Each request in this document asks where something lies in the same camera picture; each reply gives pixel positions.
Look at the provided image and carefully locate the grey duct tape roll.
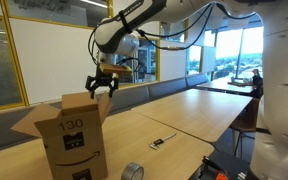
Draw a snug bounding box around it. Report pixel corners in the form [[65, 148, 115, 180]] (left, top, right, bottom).
[[120, 162, 145, 180]]

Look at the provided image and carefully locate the silver digital caliper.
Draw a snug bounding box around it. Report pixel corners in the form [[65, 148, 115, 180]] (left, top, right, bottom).
[[149, 133, 178, 150]]

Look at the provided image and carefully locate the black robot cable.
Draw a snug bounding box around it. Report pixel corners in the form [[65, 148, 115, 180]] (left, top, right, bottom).
[[87, 1, 257, 66]]

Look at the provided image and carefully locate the brown chair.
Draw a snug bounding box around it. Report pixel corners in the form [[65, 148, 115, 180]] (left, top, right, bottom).
[[229, 97, 262, 158]]

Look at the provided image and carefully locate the black case with orange parts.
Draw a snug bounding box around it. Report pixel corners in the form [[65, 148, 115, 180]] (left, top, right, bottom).
[[188, 149, 252, 180]]

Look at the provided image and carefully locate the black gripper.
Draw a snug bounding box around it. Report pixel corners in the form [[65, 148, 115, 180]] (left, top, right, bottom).
[[85, 72, 120, 100]]

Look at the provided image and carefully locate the grey upholstered bench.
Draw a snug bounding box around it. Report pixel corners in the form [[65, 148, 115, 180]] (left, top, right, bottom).
[[0, 72, 209, 156]]

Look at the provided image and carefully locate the seated person in dark clothes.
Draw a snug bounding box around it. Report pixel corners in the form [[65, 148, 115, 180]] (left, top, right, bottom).
[[250, 68, 264, 98]]

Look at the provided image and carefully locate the brown cardboard shipping box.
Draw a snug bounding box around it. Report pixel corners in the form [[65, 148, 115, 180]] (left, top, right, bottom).
[[10, 91, 113, 180]]

